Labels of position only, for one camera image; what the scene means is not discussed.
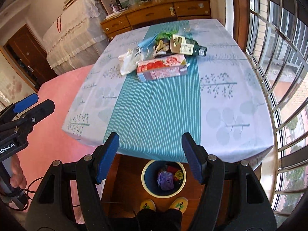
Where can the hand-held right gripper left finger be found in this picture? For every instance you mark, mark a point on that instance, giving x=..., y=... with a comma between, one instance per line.
x=107, y=160

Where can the black plastic wrapper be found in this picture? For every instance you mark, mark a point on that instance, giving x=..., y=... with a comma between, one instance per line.
x=161, y=54

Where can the white plastic bag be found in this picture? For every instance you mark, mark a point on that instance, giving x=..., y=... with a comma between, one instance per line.
x=128, y=63

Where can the dark green carton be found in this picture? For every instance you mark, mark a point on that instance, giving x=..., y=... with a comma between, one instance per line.
x=190, y=48

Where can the white lace-covered furniture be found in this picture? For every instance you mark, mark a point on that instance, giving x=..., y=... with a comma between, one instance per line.
x=72, y=41

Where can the tomato print carton box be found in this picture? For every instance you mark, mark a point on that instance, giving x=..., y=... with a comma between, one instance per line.
x=158, y=67

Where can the stack of books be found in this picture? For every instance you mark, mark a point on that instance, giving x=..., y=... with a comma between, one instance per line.
x=77, y=1

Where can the wooden desk with drawers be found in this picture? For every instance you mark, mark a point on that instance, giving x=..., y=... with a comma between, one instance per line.
x=149, y=14

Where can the metal window grille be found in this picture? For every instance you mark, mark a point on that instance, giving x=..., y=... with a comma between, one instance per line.
x=279, y=125

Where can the yellow patterned slipper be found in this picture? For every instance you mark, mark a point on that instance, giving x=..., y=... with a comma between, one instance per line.
x=148, y=205
x=178, y=205

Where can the person's left hand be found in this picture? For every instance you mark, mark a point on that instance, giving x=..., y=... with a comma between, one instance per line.
x=19, y=170

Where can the brown wooden door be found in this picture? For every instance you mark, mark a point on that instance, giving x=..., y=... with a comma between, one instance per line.
x=26, y=50

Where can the yellow paper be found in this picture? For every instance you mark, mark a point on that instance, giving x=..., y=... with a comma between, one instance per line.
x=179, y=174

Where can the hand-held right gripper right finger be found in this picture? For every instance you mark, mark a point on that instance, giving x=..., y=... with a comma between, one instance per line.
x=193, y=160

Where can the beige curtain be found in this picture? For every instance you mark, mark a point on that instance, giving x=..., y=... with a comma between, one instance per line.
x=216, y=0

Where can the red paper bag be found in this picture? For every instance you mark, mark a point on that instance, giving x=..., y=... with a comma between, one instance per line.
x=172, y=169

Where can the blue face mask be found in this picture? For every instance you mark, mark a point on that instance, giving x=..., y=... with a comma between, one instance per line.
x=146, y=42

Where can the white hanging drawer ornament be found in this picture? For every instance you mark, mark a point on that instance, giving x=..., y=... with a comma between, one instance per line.
x=171, y=10

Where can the white power strip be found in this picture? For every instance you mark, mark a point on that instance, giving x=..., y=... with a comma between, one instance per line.
x=112, y=16

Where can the person's right leg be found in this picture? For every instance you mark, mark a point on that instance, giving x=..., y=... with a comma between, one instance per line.
x=168, y=221

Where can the brown wooden window frame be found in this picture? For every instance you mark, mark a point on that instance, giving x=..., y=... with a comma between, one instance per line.
x=238, y=12

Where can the purple plastic bag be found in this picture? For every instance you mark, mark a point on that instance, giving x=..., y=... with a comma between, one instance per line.
x=165, y=180

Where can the blue trash bin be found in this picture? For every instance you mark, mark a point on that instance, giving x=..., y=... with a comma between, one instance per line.
x=151, y=185

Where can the pink bed sheet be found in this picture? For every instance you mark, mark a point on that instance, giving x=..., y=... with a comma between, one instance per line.
x=60, y=115

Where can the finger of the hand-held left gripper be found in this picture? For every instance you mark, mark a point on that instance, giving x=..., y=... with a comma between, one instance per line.
x=41, y=110
x=26, y=102

